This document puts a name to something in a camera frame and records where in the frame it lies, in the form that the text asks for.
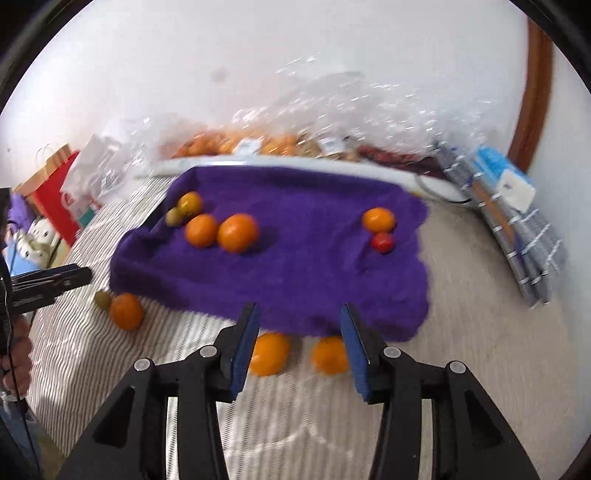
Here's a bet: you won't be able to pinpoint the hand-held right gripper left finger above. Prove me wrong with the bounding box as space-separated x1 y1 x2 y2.
55 302 260 480

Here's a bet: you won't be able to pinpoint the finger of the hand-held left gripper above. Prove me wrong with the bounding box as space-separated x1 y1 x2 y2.
11 265 93 320

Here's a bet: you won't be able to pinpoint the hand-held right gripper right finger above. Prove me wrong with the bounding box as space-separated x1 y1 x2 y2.
340 303 541 480

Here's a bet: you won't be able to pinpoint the person's left hand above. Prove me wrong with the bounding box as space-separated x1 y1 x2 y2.
0 320 34 403

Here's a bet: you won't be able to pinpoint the white power strip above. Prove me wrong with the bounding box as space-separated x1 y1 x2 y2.
17 218 63 267

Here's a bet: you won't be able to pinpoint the red paper bag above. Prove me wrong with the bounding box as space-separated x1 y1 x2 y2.
13 144 95 247

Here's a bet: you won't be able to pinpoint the purple towel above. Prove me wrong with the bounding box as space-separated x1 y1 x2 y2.
109 165 431 343

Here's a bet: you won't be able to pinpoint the white plastic bag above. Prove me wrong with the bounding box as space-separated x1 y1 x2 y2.
60 117 160 217

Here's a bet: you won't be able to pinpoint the large orange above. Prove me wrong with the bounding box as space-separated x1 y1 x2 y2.
217 213 260 254

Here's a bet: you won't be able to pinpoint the person's blue pants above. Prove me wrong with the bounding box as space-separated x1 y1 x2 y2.
0 401 44 480

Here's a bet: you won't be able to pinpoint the small yellow-orange tangerine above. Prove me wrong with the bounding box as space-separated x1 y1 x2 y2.
177 191 204 217

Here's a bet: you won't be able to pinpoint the white tray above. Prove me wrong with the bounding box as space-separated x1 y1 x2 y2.
150 154 467 204

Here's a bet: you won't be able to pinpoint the folded grey plaid cloth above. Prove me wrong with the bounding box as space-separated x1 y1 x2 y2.
434 141 570 309

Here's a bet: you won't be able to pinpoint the clear plastic bag of produce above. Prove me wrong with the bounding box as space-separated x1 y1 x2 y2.
154 55 485 172

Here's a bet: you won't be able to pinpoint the blue and white packet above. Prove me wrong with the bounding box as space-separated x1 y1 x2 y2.
475 145 537 212

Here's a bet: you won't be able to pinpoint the brown wooden door frame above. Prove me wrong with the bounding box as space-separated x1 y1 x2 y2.
507 18 555 172

